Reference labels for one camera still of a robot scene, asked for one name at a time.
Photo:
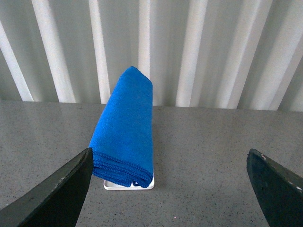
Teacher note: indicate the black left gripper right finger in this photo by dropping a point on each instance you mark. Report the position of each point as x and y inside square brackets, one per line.
[279, 191]

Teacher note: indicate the white rack with wooden bars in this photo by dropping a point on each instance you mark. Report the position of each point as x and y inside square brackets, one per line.
[111, 186]

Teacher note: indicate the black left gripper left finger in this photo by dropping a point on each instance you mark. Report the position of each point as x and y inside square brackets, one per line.
[57, 201]

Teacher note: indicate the blue microfiber cloth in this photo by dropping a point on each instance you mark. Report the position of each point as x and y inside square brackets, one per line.
[122, 140]

